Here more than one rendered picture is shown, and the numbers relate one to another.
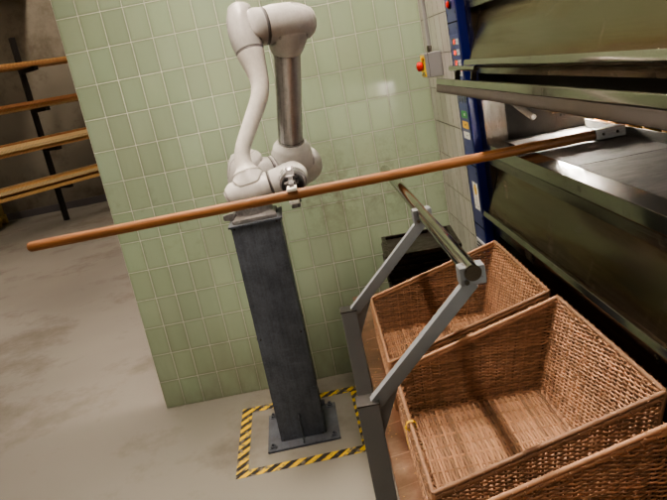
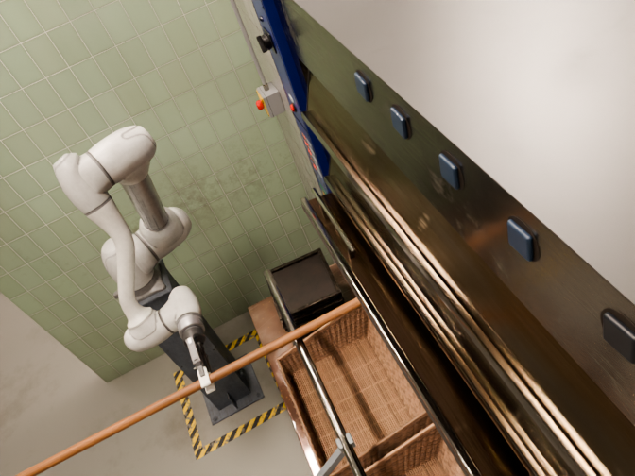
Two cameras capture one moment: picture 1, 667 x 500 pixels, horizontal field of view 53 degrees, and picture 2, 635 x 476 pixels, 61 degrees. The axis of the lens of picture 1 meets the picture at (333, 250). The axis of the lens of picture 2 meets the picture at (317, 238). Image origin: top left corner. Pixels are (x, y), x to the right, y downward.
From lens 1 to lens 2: 143 cm
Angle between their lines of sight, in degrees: 30
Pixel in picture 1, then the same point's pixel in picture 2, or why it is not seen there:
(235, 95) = (71, 149)
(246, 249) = not seen: hidden behind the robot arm
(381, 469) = not seen: outside the picture
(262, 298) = (174, 343)
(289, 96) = (146, 204)
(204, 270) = (99, 291)
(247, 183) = (146, 335)
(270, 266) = not seen: hidden behind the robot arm
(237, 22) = (73, 187)
